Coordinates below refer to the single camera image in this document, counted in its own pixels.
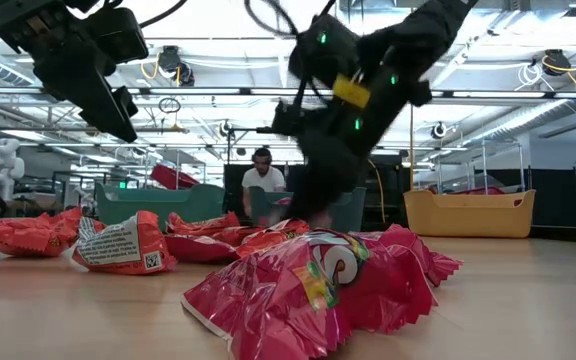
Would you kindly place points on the pink Twizzlers candy pack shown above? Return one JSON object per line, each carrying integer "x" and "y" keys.
{"x": 198, "y": 247}

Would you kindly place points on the red Skittles candy pack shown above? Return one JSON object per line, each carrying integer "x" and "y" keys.
{"x": 423, "y": 255}
{"x": 278, "y": 305}
{"x": 285, "y": 201}

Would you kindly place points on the red plastic tote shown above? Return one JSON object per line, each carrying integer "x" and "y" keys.
{"x": 173, "y": 179}

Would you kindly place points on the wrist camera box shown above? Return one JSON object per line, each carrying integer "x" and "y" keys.
{"x": 325, "y": 55}
{"x": 118, "y": 35}

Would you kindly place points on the black partition panel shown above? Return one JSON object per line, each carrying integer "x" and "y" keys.
{"x": 553, "y": 195}
{"x": 233, "y": 185}

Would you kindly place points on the yellow label tag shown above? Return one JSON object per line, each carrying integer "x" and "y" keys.
{"x": 352, "y": 91}

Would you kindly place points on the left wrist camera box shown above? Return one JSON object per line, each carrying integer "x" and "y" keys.
{"x": 118, "y": 35}

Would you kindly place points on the teal green plastic bin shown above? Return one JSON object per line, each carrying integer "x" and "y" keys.
{"x": 168, "y": 207}

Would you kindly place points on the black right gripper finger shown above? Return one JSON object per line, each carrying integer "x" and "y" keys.
{"x": 340, "y": 190}
{"x": 310, "y": 190}

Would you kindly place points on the yellow plastic bin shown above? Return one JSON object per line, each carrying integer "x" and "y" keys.
{"x": 468, "y": 215}

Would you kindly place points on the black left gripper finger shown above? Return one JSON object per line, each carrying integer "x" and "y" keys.
{"x": 108, "y": 115}
{"x": 125, "y": 102}

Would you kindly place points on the slate blue plastic bin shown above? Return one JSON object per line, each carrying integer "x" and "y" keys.
{"x": 355, "y": 210}

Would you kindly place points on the black metal gantry frame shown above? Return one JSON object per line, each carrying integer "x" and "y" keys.
{"x": 263, "y": 130}

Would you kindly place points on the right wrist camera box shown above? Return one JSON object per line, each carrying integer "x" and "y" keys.
{"x": 325, "y": 55}

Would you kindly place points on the person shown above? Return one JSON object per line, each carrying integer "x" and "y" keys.
{"x": 263, "y": 180}

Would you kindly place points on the white robot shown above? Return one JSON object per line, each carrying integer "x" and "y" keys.
{"x": 3, "y": 167}

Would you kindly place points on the red flat object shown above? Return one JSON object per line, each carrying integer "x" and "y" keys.
{"x": 478, "y": 190}

